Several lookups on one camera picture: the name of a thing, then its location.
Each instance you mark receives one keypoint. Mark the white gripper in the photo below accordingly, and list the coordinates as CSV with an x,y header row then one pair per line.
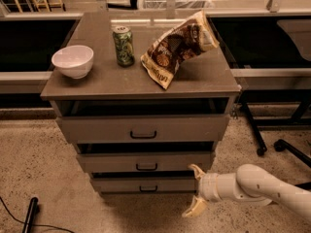
x,y
205,185

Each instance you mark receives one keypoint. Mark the grey bottom drawer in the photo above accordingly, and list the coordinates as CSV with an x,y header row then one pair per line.
x,y
145,182

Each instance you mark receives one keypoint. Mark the grey drawer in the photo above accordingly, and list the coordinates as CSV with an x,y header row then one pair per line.
x,y
145,157
145,182
137,121

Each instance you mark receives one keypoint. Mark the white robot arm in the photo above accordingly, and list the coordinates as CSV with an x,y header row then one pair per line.
x,y
251,184

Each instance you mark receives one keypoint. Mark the grey middle drawer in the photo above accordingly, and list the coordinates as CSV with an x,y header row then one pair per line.
x,y
145,157

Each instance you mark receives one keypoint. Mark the grey top drawer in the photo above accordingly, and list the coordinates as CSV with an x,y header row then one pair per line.
x,y
137,121

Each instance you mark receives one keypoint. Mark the grey drawer cabinet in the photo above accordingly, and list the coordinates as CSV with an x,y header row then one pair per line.
x,y
205,76

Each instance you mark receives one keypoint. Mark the black chair base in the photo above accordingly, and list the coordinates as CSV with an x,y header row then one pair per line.
x,y
281,145

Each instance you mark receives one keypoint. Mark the brown chip bag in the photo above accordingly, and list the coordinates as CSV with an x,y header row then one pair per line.
x,y
185,41

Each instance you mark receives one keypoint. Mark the black stand leg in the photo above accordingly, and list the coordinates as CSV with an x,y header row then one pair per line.
x,y
33,210

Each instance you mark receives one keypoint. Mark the green soda can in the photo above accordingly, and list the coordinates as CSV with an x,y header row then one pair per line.
x,y
123,45

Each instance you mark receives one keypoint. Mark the white bowl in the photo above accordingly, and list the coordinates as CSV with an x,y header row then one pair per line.
x,y
74,61

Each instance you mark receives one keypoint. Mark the black table leg frame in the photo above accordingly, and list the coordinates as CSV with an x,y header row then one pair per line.
x,y
275,98

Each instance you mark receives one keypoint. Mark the wire mesh basket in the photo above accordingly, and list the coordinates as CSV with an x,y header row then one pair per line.
x,y
178,4

